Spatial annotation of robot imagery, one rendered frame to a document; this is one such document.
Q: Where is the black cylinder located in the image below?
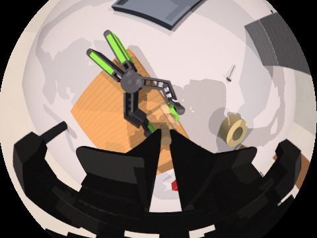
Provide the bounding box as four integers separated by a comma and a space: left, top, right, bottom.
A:
40, 121, 67, 144

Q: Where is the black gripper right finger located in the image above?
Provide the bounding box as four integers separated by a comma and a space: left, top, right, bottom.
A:
170, 129, 257, 211

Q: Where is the light wooden board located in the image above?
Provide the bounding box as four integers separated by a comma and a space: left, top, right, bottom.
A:
71, 49, 174, 175

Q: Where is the beige ring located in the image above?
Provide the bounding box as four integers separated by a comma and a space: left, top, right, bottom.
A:
219, 114, 247, 147

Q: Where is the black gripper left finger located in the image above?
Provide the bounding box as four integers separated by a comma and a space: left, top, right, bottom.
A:
76, 129, 162, 212

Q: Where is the wooden dowel pin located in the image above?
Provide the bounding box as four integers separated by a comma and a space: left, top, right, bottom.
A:
160, 124, 172, 146

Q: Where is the red open tray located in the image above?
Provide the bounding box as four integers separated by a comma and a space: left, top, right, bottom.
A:
172, 180, 178, 191

